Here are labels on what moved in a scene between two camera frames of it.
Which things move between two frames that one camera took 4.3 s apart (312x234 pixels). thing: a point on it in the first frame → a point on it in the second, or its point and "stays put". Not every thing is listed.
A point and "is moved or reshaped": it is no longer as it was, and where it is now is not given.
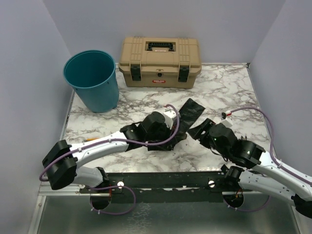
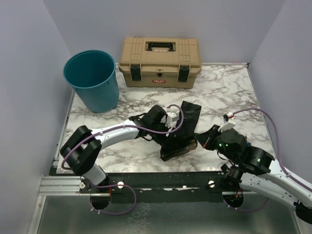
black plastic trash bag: (189, 110) is moved or reshaped
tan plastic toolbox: (160, 61) stays put
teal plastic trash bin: (92, 73) stays put
